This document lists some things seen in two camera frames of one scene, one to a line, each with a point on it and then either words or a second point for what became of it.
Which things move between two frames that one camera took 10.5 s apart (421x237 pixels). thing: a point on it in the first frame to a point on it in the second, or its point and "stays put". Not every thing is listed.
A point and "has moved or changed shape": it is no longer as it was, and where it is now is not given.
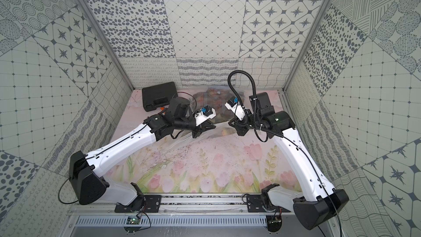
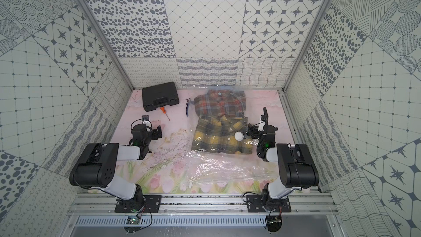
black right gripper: (238, 124) to (255, 130)
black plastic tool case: (158, 96) stays put
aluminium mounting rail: (187, 203) stays put
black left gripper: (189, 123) to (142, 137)
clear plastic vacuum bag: (219, 147) has moved or changed shape
